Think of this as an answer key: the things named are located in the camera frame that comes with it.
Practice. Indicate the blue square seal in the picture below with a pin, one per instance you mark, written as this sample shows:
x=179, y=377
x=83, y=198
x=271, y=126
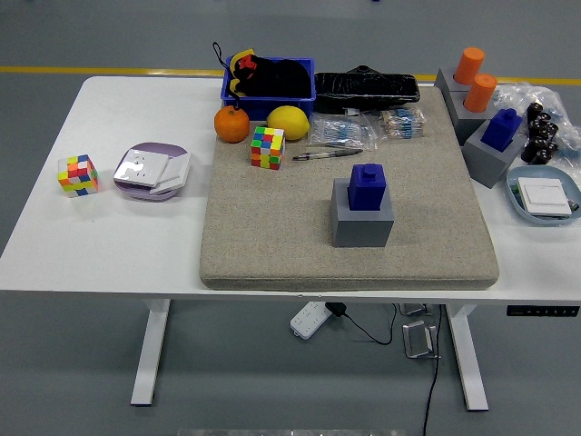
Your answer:
x=501, y=129
x=367, y=188

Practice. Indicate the grey square seal base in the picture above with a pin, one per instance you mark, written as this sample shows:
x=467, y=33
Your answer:
x=361, y=229
x=488, y=163

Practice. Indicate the grey round-hole seal base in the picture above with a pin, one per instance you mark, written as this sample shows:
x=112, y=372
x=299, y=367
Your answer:
x=467, y=123
x=445, y=82

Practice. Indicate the orange cylinder seal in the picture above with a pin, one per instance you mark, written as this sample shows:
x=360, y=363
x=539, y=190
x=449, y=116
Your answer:
x=469, y=66
x=480, y=93

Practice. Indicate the grey-brown fabric mat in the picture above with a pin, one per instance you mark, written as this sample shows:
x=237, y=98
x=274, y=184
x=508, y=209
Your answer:
x=272, y=227

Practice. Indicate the four-by-four colourful puzzle cube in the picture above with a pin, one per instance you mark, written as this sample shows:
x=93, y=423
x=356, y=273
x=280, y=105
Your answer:
x=268, y=147

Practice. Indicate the grey ballpoint pen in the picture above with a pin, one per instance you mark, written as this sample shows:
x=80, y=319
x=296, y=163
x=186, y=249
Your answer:
x=336, y=153

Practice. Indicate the yellow lemon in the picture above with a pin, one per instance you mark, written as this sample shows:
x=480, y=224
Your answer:
x=288, y=122

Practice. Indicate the large clear bag of resistors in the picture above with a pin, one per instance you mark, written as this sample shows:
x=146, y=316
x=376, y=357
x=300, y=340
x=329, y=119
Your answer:
x=340, y=129

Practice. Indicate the white power strip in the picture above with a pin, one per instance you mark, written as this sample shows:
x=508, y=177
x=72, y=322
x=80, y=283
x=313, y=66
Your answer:
x=308, y=320

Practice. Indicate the orange fruit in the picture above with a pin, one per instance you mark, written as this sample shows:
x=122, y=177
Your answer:
x=231, y=125

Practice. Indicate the blue plastic bin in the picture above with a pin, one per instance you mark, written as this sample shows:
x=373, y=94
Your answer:
x=272, y=108

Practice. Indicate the small clear bag of resistors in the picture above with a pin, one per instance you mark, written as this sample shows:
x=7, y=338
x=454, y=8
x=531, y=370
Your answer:
x=401, y=122

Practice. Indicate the black keyboard in plastic wrap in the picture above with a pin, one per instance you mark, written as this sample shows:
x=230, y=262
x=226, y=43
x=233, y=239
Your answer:
x=363, y=88

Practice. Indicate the purple plate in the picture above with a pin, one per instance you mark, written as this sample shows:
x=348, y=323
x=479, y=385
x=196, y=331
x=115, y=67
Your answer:
x=156, y=146

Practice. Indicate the white table leg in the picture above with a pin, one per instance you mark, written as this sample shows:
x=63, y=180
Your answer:
x=150, y=354
x=467, y=363

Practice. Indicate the three-by-three colourful puzzle cube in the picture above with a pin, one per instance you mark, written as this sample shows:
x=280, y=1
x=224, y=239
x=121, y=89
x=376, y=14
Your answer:
x=77, y=176

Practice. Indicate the light blue plate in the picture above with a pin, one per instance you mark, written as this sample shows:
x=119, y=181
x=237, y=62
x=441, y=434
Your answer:
x=535, y=172

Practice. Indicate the black cylinder capacitor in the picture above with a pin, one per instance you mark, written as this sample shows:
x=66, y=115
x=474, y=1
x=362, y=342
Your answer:
x=547, y=131
x=535, y=111
x=542, y=122
x=542, y=144
x=535, y=155

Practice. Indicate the crumpled clear plastic bag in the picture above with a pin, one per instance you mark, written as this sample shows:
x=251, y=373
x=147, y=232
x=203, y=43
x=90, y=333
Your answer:
x=522, y=93

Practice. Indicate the black table control panel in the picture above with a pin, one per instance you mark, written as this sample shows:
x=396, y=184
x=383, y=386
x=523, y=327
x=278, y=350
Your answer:
x=542, y=311

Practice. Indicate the white wall switch panel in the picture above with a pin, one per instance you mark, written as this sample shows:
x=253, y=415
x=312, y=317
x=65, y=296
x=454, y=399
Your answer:
x=174, y=172
x=544, y=196

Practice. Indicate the small silver metal bracket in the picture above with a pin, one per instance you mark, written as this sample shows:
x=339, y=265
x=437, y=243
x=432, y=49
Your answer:
x=413, y=310

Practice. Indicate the white wall socket panel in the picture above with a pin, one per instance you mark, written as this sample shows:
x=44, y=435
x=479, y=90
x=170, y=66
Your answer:
x=138, y=167

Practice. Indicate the large silver metal bracket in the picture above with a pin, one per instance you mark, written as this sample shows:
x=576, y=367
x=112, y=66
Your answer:
x=417, y=340

